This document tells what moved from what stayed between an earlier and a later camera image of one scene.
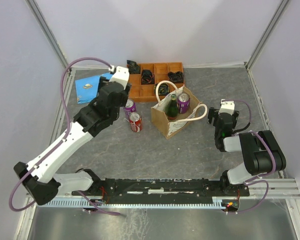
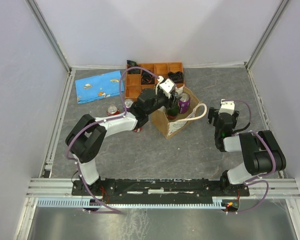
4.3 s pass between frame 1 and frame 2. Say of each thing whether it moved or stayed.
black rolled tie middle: stayed
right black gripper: stayed
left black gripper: moved
